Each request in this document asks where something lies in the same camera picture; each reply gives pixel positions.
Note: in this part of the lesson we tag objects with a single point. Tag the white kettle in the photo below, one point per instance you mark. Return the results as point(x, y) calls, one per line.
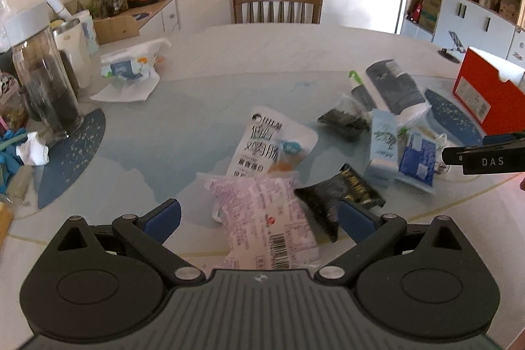
point(76, 46)

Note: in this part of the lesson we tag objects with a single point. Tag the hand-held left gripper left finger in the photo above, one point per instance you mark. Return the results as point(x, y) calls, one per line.
point(162, 221)

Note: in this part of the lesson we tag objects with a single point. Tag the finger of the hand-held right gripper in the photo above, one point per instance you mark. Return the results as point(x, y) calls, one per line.
point(484, 161)
point(504, 139)

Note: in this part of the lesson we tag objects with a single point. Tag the red toy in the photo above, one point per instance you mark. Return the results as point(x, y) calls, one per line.
point(415, 11)

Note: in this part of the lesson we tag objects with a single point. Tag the black phone stand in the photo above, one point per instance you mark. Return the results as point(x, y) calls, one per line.
point(453, 50)

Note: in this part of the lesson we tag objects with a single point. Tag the crumpled white tissue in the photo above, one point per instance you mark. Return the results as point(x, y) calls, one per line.
point(35, 151)

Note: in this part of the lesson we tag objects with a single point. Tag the blue snack packet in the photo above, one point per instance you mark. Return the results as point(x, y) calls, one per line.
point(418, 161)

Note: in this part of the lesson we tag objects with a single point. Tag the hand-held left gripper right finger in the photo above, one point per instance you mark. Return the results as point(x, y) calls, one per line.
point(356, 221)

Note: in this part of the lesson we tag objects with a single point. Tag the pink snack packet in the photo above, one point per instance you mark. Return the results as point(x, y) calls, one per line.
point(262, 218)

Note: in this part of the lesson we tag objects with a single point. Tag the white flower-print tissue pack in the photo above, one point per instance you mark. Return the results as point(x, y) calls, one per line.
point(131, 61)

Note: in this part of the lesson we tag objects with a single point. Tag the pale blue milk carton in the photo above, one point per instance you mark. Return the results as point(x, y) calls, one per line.
point(383, 145)

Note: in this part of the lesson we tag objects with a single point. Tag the printed cardboard box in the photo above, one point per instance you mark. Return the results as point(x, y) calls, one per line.
point(430, 13)

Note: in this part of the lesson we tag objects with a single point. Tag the small dark snack packet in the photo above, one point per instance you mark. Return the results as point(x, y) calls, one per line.
point(344, 116)

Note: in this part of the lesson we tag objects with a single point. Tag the white sausage packet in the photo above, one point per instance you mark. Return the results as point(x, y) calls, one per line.
point(262, 141)

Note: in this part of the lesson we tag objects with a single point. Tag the black gold-print snack packet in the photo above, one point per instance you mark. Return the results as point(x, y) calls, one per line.
point(328, 194)

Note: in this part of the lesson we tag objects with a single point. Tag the blue rubber gloves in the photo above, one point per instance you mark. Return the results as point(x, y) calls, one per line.
point(10, 161)

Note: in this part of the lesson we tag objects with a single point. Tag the open brown cardboard box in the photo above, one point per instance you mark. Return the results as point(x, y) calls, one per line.
point(117, 30)

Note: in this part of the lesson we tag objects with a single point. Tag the small white drawer cabinet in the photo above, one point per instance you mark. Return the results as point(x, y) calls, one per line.
point(168, 16)

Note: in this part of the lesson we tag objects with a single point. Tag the black and white tissue pack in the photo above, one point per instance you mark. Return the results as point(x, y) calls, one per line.
point(396, 87)

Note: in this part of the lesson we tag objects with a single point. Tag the red cardboard box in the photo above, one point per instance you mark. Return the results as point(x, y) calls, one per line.
point(484, 91)

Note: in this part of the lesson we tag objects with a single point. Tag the blue speckled placemat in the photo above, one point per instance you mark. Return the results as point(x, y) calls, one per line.
point(69, 157)
point(455, 116)

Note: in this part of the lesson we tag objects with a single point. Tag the glass jar with white lid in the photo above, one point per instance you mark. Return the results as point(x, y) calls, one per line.
point(45, 79)

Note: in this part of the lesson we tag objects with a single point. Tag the white marble desktop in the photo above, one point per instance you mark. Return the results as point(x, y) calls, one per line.
point(246, 50)

